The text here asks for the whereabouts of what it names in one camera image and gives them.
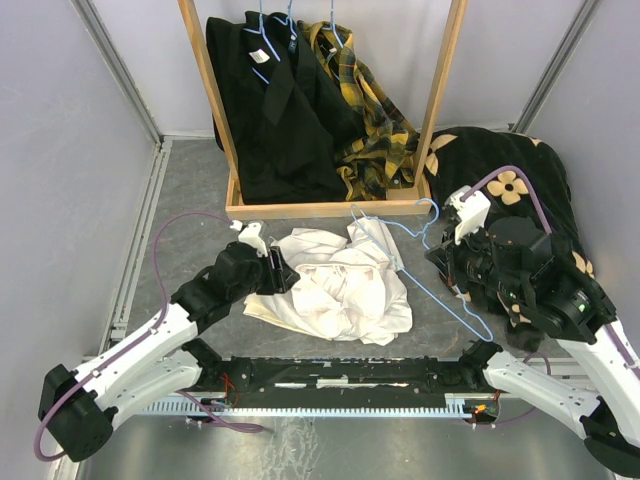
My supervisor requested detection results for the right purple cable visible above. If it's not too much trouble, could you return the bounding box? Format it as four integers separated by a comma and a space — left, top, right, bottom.
459, 164, 554, 236

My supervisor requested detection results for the white shirt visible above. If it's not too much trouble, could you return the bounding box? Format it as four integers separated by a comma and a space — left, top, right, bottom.
264, 219, 413, 346

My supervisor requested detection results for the purple cable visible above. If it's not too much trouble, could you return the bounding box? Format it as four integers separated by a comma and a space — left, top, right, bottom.
459, 164, 554, 236
32, 209, 244, 462

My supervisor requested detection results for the blue hanger in plaid shirt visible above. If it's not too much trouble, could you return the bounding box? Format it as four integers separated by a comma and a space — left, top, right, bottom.
320, 0, 349, 48

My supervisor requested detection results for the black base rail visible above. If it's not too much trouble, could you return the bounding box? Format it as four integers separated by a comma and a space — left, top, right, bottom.
185, 339, 503, 412

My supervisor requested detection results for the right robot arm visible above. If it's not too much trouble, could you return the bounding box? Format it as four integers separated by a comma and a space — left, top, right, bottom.
425, 217, 639, 478

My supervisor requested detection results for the yellow plaid shirt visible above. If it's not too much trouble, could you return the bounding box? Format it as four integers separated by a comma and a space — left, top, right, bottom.
297, 20, 420, 201

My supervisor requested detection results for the blue hanger in black shirt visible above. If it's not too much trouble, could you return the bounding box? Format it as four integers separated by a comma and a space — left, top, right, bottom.
241, 10, 299, 85

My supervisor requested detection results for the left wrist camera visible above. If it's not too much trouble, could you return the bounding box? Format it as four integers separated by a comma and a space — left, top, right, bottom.
237, 221, 268, 258

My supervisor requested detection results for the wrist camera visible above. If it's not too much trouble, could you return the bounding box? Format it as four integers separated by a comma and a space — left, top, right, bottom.
237, 221, 268, 258
445, 185, 491, 245

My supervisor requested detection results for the wooden clothes rack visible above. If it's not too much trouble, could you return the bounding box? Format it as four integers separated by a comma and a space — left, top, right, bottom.
180, 1, 467, 220

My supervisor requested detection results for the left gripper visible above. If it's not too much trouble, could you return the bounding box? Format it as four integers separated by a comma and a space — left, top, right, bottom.
229, 245, 301, 302

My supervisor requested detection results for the cream folded cloth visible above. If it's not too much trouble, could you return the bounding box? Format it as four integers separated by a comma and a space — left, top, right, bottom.
243, 294, 298, 332

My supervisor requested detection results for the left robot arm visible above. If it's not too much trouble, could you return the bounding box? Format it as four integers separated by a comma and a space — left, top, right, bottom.
34, 241, 300, 462

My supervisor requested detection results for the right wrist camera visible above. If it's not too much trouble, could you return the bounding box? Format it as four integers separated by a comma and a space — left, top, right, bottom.
445, 185, 491, 245

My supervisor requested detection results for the black floral blanket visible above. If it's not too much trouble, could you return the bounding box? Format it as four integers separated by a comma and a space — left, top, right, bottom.
422, 125, 597, 351

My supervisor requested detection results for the black hanging shirt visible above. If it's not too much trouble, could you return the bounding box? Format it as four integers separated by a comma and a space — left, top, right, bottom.
205, 17, 364, 205

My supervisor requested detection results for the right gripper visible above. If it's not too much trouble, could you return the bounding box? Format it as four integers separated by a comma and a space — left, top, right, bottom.
424, 215, 525, 300

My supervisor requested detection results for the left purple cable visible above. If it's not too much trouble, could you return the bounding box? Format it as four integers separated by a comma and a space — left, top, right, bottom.
32, 209, 244, 462

